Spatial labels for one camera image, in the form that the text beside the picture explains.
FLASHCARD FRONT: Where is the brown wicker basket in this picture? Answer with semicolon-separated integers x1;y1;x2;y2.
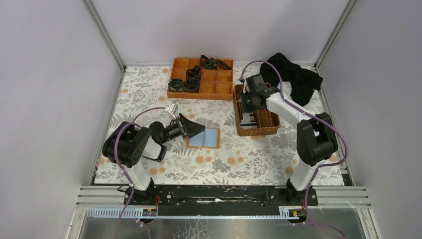
233;84;281;136

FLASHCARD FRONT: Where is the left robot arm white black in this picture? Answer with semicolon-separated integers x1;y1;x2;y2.
102;114;206;191

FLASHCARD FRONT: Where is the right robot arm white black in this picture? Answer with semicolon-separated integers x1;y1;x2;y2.
239;74;338;191

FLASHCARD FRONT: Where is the cards stack in basket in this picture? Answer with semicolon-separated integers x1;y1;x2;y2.
239;113;258;128

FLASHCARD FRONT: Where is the orange wooden divided tray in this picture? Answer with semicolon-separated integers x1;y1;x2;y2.
165;55;234;101

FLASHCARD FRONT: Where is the rolled dark belt left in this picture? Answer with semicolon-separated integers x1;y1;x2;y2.
168;78;185;92

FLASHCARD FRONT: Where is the rolled black belt middle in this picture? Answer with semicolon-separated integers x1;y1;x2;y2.
184;78;201;93

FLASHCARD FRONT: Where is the rolled black belt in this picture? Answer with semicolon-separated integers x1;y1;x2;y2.
184;78;201;93
186;65;202;80

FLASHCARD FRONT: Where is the black crumpled cloth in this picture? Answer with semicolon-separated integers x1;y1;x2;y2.
260;53;323;107

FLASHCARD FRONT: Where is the loose dark belt top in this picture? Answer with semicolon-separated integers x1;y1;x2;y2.
200;55;231;70

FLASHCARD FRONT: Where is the rolled black belt upper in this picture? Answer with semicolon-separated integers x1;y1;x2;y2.
186;65;202;80

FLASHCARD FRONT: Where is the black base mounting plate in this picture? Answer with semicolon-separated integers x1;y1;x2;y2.
124;185;318;216

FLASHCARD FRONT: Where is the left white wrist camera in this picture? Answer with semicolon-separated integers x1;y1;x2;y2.
165;103;178;120

